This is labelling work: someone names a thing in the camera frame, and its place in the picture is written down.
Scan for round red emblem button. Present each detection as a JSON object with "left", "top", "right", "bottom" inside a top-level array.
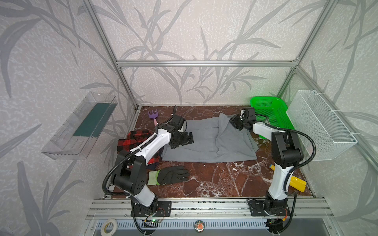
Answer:
[{"left": 194, "top": 220, "right": 205, "bottom": 233}]

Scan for clear plastic wall shelf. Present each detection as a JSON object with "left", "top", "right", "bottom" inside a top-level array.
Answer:
[{"left": 41, "top": 92, "right": 118, "bottom": 160}]

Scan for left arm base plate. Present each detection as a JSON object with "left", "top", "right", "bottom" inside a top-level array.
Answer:
[{"left": 131, "top": 199, "right": 172, "bottom": 217}]

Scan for black green work glove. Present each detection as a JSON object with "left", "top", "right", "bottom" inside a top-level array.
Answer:
[{"left": 147, "top": 166, "right": 190, "bottom": 186}]

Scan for white wire mesh basket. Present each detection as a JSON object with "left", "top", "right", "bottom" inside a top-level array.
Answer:
[{"left": 286, "top": 89, "right": 358, "bottom": 161}]

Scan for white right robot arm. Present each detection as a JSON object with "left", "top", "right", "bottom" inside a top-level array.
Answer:
[{"left": 229, "top": 107, "right": 317, "bottom": 217}]

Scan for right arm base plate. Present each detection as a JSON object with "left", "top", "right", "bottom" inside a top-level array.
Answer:
[{"left": 247, "top": 198, "right": 291, "bottom": 218}]

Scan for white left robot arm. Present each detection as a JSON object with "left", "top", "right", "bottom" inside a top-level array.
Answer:
[{"left": 102, "top": 108, "right": 194, "bottom": 212}]

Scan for white tape roll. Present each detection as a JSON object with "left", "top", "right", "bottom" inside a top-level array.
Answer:
[{"left": 100, "top": 218, "right": 118, "bottom": 236}]

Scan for grey long sleeve shirt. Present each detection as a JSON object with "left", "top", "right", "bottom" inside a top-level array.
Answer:
[{"left": 162, "top": 114, "right": 258, "bottom": 163}]

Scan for aluminium frame rails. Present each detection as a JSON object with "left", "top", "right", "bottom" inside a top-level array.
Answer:
[{"left": 89, "top": 1, "right": 378, "bottom": 236}]

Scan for green plastic basket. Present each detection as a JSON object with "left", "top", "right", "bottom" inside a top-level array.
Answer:
[{"left": 250, "top": 96, "right": 294, "bottom": 141}]

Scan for purple pink toy rake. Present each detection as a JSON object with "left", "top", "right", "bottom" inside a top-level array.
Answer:
[{"left": 148, "top": 109, "right": 158, "bottom": 129}]

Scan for red black plaid shirt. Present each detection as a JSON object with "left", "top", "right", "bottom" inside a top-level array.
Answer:
[{"left": 117, "top": 129, "right": 163, "bottom": 171}]

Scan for yellow toy shovel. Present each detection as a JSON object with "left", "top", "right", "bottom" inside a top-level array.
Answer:
[{"left": 269, "top": 164, "right": 307, "bottom": 194}]

